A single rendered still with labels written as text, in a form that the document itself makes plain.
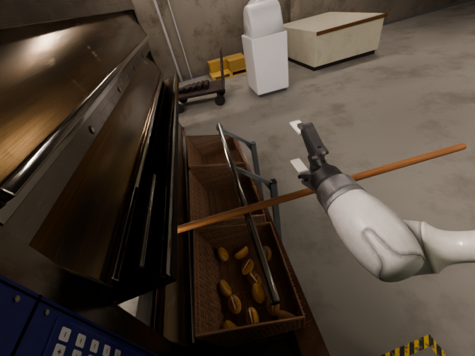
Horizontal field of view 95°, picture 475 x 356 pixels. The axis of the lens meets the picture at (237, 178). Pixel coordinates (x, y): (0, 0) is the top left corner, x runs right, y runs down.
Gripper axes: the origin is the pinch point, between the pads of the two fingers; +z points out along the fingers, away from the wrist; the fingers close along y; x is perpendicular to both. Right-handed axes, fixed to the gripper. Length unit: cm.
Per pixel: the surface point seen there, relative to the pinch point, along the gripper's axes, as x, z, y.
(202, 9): 40, 701, -13
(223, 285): -41, 5, 83
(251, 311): -29, -12, 84
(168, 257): -41.0, -22.2, 5.5
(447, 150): 70, 5, 29
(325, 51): 285, 480, 111
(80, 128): -55, 4, -19
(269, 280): -18.8, -22.9, 31.2
